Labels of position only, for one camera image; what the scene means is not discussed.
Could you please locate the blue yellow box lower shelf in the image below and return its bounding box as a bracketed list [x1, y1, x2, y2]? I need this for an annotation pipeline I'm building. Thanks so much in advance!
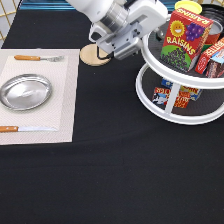
[161, 79, 202, 101]

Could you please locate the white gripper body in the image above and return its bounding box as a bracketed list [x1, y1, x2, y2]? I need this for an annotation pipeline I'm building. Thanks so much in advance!
[89, 0, 168, 60]

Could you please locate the wooden handled knife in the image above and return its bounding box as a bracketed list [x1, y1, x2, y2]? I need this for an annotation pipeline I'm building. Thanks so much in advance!
[0, 126, 57, 133]

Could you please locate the black bowl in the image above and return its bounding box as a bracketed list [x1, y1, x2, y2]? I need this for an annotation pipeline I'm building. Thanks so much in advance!
[201, 4, 224, 24]

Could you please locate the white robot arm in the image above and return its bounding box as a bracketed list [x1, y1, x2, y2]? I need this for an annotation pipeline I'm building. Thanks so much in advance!
[66, 0, 168, 60]

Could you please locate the white two-tier lazy Susan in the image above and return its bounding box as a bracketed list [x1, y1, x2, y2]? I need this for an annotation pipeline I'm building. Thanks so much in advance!
[134, 3, 224, 126]

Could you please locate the beige woven placemat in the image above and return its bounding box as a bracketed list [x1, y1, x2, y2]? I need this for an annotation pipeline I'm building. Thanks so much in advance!
[0, 49, 79, 145]

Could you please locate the green yellow parmesan canister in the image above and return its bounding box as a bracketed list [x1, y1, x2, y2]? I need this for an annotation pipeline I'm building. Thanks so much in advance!
[174, 0, 202, 14]

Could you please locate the round wooden coaster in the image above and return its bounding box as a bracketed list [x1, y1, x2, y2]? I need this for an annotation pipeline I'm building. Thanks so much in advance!
[80, 44, 109, 66]

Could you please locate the red box lower shelf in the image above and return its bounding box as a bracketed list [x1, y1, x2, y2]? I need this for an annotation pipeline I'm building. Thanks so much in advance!
[152, 87, 190, 108]

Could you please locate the wooden handled fork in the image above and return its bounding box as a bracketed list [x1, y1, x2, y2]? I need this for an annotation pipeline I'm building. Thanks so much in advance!
[14, 55, 64, 62]

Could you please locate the red labelled tin can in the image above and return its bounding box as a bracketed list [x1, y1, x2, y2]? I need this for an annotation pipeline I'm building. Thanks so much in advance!
[202, 21, 223, 50]

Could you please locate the round silver metal plate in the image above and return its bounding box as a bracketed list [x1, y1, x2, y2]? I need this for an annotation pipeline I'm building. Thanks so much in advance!
[0, 74, 53, 111]

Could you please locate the red raisins box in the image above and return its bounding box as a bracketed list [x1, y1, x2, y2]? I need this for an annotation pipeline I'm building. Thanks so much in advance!
[161, 8, 213, 72]

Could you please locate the red butter box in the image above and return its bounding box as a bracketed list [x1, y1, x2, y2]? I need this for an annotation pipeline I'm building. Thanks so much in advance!
[195, 37, 224, 78]

